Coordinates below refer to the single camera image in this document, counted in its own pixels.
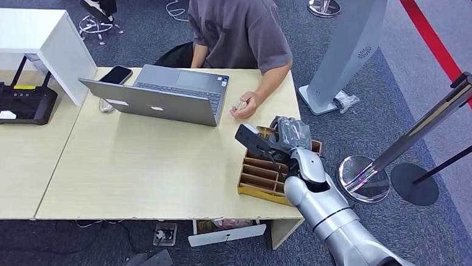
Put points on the person's left hand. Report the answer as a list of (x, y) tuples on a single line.
[(248, 106)]

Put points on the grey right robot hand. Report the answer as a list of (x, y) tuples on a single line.
[(294, 133)]

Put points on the gold patterned card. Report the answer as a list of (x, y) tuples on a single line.
[(241, 105)]

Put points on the cardboard divider organizer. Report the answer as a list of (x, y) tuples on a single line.
[(258, 177)]

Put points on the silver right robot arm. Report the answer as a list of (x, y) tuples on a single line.
[(328, 217)]

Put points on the person's left forearm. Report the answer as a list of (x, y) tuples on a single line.
[(269, 83)]

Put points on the person's right forearm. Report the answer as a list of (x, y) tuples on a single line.
[(198, 57)]

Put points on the person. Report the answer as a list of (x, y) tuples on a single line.
[(237, 27)]

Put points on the crumpled clear plastic bag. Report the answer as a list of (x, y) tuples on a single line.
[(346, 101)]

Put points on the grey laptop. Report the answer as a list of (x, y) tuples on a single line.
[(169, 104)]

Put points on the black office chair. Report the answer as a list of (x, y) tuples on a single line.
[(179, 56)]

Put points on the grey standing kiosk panel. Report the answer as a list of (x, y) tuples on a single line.
[(354, 41)]

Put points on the white drawer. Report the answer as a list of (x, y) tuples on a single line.
[(247, 232)]

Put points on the white and pink plush toy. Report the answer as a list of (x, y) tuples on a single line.
[(231, 224)]

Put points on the chrome stanchion base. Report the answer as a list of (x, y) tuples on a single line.
[(323, 7)]

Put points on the black smartphone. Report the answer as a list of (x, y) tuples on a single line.
[(116, 75)]

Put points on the silver phone stand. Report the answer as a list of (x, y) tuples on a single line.
[(106, 107)]

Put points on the metal floor socket box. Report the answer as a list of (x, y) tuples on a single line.
[(165, 234)]

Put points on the chrome chair base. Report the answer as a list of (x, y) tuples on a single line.
[(93, 25)]

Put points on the black flat floor plates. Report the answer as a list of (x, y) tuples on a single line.
[(152, 263)]

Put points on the black device with two antennas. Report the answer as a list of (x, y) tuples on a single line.
[(23, 104)]

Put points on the white desk shelf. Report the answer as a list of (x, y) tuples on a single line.
[(23, 28)]

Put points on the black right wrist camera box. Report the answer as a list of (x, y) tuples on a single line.
[(251, 141)]

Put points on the chrome stanchion post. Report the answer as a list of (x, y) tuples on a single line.
[(422, 125)]

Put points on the black stanchion post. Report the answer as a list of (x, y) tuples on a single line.
[(415, 186)]

